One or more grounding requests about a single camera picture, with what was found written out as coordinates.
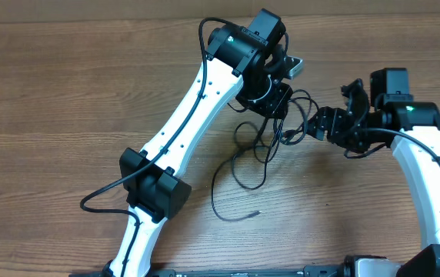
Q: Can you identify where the black thin cable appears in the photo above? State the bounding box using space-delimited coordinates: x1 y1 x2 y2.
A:
210 88 321 223

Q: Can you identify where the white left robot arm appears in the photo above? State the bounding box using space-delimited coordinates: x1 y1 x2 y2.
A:
102 9 292 276

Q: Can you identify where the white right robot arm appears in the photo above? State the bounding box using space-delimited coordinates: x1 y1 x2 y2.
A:
304 68 440 276

